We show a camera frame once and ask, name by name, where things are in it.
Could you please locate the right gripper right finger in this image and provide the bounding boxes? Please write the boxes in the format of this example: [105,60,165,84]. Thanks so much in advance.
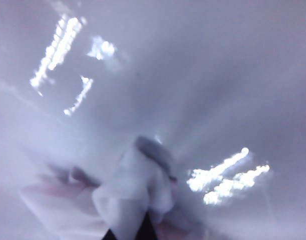
[136,211,159,240]

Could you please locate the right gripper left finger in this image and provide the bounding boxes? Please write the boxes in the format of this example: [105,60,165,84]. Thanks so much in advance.
[104,226,137,240]

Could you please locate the white wet wipe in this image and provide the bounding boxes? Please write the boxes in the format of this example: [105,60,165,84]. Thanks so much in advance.
[20,136,193,240]

